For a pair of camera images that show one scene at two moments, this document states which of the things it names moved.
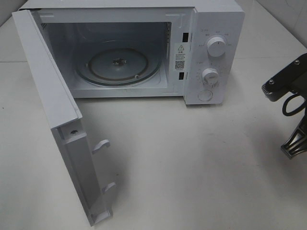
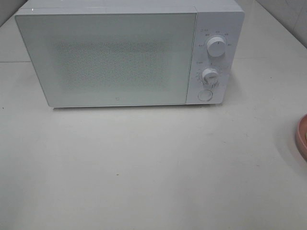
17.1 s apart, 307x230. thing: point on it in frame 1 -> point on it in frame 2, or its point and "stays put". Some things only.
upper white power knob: (216, 46) stays put
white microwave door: (77, 153) -> (124, 59)
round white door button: (205, 95) stays put
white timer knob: (210, 75) stays put
